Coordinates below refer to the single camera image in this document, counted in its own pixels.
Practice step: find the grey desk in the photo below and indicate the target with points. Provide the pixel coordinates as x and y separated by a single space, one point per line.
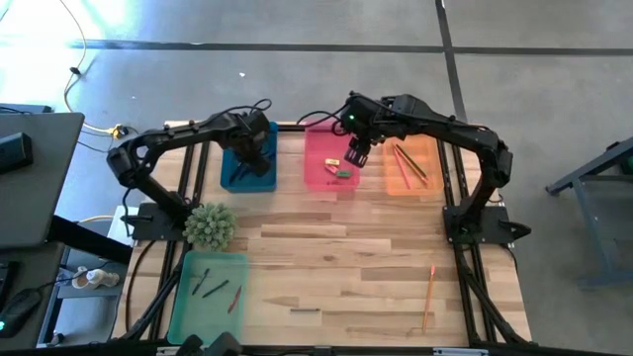
39 198

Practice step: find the blue metal-framed table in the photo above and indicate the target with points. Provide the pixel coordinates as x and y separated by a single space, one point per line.
593 232

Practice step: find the black aluminium table frame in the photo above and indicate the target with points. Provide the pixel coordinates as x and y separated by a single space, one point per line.
291 128

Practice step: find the dark green crayon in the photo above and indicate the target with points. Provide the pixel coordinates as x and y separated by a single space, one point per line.
215 289

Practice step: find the green eraser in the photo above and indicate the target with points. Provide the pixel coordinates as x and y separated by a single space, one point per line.
344 174

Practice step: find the plain orange pencil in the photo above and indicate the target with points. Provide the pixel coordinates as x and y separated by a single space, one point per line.
411 165

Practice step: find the black box device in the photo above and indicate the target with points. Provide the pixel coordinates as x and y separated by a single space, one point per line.
15 153

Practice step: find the white plastic object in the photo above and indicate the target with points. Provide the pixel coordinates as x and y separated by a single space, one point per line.
99 278

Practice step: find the pink translucent plastic bin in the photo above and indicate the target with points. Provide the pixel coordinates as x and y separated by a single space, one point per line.
319 148

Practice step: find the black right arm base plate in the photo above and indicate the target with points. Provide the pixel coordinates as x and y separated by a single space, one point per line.
494 232

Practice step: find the potted green succulent plant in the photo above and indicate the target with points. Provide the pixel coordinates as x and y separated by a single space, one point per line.
210 227

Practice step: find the yellow power plug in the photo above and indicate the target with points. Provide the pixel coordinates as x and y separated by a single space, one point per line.
117 131

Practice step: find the orange translucent plastic bin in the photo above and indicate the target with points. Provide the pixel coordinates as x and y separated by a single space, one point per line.
432 148

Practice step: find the black computer mouse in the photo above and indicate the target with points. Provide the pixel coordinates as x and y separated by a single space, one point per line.
20 311

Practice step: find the teal green plastic bin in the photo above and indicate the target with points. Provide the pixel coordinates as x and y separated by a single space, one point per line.
207 326

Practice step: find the plain black pen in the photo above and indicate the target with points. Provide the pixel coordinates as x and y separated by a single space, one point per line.
236 175

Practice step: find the silver frame bracket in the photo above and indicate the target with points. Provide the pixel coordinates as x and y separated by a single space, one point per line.
165 352
460 352

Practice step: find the black desk crossbar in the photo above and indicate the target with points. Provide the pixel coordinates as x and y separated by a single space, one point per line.
89 240

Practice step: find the red crayon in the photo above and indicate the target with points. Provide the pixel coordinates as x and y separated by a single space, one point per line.
234 299

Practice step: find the yellow-green eraser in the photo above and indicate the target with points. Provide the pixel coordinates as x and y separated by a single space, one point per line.
332 161

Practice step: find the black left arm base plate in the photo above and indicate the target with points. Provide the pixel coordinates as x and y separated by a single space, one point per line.
148 230

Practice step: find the red-pink eraser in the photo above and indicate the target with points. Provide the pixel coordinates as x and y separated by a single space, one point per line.
331 169

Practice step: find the blue plastic bin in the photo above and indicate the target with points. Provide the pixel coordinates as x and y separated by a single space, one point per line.
267 183

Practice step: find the grey crayon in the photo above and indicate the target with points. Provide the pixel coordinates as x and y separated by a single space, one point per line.
305 310

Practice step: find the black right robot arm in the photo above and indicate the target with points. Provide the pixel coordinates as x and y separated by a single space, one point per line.
445 123

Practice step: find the orange pencil with pink eraser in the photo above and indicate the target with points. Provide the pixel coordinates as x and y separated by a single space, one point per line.
428 299

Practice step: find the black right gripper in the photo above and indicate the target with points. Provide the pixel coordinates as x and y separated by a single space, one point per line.
368 118

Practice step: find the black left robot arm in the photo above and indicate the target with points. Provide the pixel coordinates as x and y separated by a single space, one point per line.
173 134

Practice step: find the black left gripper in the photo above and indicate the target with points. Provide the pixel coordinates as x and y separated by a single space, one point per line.
249 136

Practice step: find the green pencil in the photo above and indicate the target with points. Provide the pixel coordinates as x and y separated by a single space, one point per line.
415 163

